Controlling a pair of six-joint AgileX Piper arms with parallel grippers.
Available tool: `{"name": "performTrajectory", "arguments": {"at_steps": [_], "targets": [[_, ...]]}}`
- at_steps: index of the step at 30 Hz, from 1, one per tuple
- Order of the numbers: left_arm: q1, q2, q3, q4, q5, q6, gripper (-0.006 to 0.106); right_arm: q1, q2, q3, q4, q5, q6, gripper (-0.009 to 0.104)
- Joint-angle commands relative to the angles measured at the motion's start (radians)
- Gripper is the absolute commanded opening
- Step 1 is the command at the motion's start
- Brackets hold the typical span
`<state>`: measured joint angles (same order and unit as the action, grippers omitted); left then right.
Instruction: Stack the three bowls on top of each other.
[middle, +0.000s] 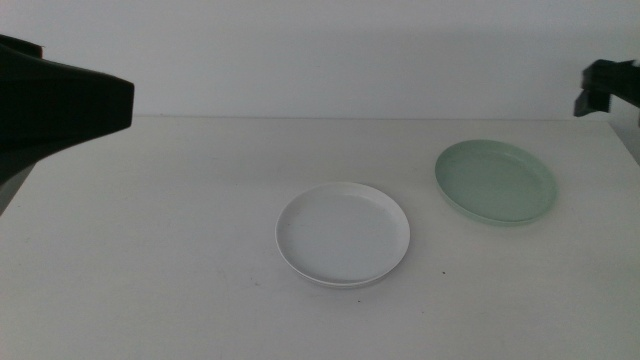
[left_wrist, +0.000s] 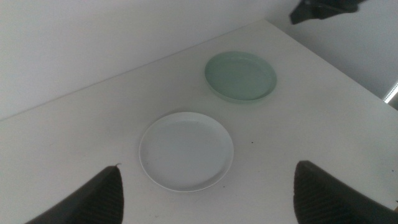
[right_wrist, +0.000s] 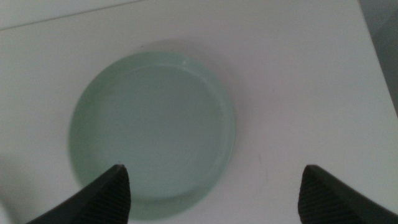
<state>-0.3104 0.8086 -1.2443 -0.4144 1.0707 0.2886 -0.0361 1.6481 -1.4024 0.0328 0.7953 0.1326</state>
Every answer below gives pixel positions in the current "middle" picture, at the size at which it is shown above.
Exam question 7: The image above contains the pale green shallow bowl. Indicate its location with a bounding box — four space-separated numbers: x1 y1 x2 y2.
434 139 559 227

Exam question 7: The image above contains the white shallow bowl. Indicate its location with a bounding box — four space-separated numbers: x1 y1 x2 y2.
274 181 412 287

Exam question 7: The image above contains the grey shallow bowl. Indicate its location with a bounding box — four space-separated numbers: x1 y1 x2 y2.
294 272 396 290

